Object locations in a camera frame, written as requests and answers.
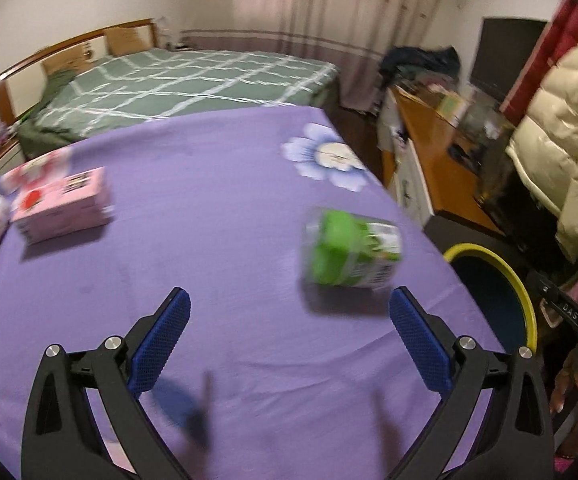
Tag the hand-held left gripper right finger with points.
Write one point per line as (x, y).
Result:
(419, 340)

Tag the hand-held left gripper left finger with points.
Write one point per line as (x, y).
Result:
(161, 340)

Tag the yellow-rimmed trash bin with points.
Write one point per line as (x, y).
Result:
(494, 290)

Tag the green clear jar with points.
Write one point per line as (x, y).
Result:
(351, 250)

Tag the purple floral tablecloth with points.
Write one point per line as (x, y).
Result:
(219, 200)

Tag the pink milk carton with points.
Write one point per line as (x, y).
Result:
(64, 207)

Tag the white puffer jacket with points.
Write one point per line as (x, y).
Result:
(564, 150)

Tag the wooden side desk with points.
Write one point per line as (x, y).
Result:
(444, 160)

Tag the green plaid quilt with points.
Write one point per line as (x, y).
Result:
(184, 85)

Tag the black television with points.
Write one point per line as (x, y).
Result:
(511, 55)

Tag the red cloth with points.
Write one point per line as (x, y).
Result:
(559, 45)

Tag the blue clothes pile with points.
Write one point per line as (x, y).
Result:
(419, 65)

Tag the brown pillow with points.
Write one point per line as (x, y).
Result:
(59, 62)
(124, 41)

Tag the wooden bed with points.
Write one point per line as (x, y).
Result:
(19, 80)

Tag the pink curtain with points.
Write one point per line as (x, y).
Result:
(339, 5)

